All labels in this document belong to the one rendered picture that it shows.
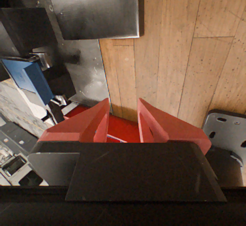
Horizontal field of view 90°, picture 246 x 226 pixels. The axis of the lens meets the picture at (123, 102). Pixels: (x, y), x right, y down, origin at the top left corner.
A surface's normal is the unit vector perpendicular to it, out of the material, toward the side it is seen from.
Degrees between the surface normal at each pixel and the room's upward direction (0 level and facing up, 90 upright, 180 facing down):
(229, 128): 0
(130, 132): 90
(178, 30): 0
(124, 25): 0
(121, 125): 90
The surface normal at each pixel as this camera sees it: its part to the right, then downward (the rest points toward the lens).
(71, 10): -0.50, 0.54
